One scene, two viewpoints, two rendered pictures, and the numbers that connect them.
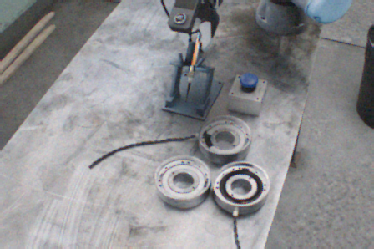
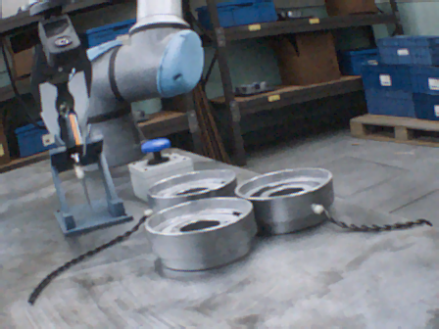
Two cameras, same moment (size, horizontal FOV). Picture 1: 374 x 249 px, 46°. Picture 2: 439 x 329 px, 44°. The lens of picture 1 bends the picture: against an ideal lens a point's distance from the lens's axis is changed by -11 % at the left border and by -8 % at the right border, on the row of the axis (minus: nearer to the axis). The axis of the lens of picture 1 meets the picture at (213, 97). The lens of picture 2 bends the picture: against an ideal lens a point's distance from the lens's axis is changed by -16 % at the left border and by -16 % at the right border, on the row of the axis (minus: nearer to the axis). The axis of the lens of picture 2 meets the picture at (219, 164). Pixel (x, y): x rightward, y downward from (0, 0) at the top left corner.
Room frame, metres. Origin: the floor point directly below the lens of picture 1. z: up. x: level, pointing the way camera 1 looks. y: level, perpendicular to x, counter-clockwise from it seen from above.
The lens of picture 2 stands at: (0.06, 0.41, 1.01)
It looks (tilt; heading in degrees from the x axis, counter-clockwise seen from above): 12 degrees down; 320
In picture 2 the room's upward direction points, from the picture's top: 11 degrees counter-clockwise
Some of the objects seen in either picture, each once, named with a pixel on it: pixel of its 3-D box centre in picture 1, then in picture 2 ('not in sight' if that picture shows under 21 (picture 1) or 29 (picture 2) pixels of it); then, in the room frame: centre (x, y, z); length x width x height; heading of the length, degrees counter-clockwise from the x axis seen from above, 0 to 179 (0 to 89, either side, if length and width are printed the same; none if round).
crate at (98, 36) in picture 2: not in sight; (116, 37); (3.82, -1.96, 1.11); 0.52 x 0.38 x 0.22; 72
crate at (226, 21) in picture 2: not in sight; (236, 14); (3.52, -2.90, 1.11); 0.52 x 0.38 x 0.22; 72
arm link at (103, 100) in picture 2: not in sight; (100, 77); (1.10, -0.20, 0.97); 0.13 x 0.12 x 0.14; 28
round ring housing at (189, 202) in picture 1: (183, 183); (201, 234); (0.54, 0.06, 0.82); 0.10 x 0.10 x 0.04
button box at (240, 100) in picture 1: (249, 93); (160, 175); (0.78, -0.08, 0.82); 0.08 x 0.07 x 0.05; 162
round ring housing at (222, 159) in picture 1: (224, 140); (193, 199); (0.64, -0.02, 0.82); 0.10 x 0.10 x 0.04
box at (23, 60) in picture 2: not in sight; (33, 50); (4.01, -1.32, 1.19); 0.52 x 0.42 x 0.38; 72
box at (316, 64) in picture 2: not in sight; (306, 57); (3.36, -3.41, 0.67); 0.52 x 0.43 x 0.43; 72
